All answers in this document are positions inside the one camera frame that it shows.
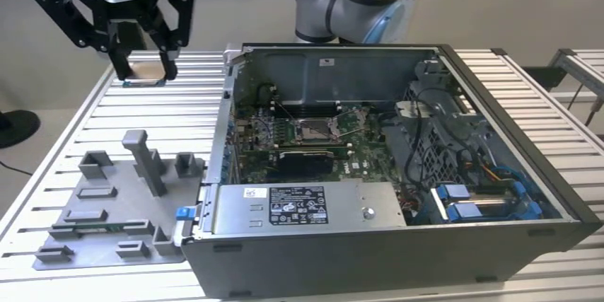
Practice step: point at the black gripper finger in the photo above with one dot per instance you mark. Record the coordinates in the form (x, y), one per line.
(119, 63)
(169, 66)

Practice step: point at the silver square CPU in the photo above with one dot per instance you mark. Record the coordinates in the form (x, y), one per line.
(145, 74)

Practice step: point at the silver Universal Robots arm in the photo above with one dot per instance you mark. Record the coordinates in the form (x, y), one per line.
(326, 12)

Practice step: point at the black RAM slot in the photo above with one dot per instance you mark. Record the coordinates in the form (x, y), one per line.
(307, 107)
(307, 147)
(307, 102)

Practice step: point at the CPU socket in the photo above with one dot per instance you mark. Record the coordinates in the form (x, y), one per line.
(313, 134)

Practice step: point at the black heat sink block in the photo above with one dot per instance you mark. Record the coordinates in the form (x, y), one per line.
(266, 94)

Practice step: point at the thin metal locking lever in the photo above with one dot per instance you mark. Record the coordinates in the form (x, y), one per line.
(286, 109)

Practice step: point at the black round stand base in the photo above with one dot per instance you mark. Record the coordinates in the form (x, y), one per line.
(17, 128)

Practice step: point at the black graphics card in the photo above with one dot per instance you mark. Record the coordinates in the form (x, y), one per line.
(305, 164)

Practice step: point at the grey plastic parts rack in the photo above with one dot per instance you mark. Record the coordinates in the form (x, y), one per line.
(142, 210)

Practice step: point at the blue case latch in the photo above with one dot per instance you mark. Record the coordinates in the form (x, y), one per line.
(185, 214)

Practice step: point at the silver power supply unit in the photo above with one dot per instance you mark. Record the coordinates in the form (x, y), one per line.
(237, 210)

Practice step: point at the green RAM stick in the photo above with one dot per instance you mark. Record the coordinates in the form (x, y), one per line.
(94, 226)

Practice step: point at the green motherboard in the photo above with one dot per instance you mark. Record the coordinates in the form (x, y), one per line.
(363, 160)

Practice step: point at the grey metal disk bay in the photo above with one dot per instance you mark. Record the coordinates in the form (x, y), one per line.
(439, 160)

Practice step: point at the open black PC case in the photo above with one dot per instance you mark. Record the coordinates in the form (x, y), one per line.
(330, 266)

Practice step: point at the hard disk in blue carrier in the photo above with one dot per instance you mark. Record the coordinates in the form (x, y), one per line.
(465, 211)
(451, 191)

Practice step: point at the black box beside table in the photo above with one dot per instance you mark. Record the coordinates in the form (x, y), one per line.
(543, 75)

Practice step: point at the black upright post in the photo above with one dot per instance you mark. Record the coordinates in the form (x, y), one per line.
(133, 38)

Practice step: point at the aluminium frame side table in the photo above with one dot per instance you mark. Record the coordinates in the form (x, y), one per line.
(578, 65)

